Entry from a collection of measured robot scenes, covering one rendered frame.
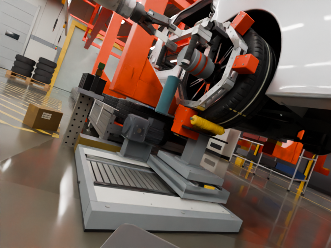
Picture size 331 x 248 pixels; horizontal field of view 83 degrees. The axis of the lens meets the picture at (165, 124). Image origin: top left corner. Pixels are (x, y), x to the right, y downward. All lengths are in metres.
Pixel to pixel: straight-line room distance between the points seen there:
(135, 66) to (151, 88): 0.21
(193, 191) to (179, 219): 0.24
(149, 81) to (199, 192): 0.93
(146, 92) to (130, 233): 1.40
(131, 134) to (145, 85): 0.43
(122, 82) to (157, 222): 1.00
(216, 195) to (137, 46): 1.17
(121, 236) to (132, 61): 1.40
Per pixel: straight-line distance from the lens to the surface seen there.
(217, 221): 1.09
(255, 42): 1.18
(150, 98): 1.56
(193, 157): 1.28
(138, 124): 1.32
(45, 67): 9.21
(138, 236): 0.19
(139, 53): 1.54
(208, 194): 1.19
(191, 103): 1.17
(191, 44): 1.01
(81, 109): 1.57
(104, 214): 0.75
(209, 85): 1.29
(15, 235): 0.73
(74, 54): 14.01
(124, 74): 1.48
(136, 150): 1.55
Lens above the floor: 0.44
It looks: 1 degrees down
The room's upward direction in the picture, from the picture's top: 21 degrees clockwise
